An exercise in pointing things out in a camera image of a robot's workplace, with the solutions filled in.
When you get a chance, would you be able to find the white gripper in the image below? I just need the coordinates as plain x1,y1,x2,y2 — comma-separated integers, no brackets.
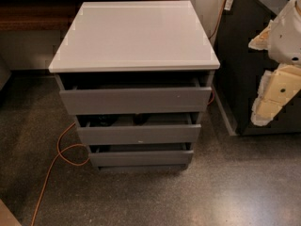
248,0,301,126

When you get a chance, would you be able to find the orange power cable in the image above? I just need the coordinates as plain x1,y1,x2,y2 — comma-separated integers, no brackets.
29,0,240,226

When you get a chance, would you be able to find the black side cabinet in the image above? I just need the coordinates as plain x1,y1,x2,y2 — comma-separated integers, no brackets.
214,0,301,136

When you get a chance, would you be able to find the grey drawer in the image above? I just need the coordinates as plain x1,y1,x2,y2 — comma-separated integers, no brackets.
77,113,201,145
88,143,194,167
59,84,211,115

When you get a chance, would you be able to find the grey drawer cabinet white top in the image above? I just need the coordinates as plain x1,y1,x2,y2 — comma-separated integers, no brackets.
49,1,219,170

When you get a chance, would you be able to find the white tag on cable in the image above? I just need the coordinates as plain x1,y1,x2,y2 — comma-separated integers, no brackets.
224,0,234,11

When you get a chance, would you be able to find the dark wooden bench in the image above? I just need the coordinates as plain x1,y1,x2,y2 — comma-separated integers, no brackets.
0,0,177,31

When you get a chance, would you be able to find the grey bottom drawer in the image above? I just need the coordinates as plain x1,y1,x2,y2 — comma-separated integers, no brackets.
88,143,194,167

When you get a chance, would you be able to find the grey top drawer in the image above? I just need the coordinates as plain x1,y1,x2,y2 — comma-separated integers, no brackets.
59,84,211,115

